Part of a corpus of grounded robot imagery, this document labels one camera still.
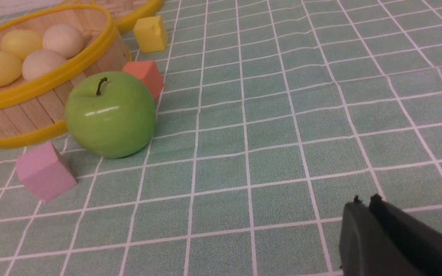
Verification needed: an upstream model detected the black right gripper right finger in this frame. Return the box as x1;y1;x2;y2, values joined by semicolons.
368;194;442;276

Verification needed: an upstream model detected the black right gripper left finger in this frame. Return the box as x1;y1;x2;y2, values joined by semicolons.
339;196;423;276

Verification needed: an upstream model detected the white bun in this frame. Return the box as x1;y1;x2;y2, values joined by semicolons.
43;23;86;59
22;49;67;81

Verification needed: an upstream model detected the white bun front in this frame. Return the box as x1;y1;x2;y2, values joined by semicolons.
22;49;67;81

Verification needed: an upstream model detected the woven bamboo steamer lid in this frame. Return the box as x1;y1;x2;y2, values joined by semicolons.
59;0;165;34

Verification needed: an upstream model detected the bamboo steamer tray yellow rim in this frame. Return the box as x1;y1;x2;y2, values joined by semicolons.
0;3;130;149

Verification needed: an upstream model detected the green checkered tablecloth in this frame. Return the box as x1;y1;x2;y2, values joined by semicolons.
0;0;442;276

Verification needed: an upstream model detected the orange cube block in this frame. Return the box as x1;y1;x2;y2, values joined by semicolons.
122;61;165;102

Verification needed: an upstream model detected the green toy apple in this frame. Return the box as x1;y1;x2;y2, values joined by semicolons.
64;71;157;158

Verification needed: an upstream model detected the yellow cube block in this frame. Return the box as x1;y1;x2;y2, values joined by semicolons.
133;15;170;54

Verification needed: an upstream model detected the pink cube block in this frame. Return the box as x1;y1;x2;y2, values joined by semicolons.
16;141;78;202

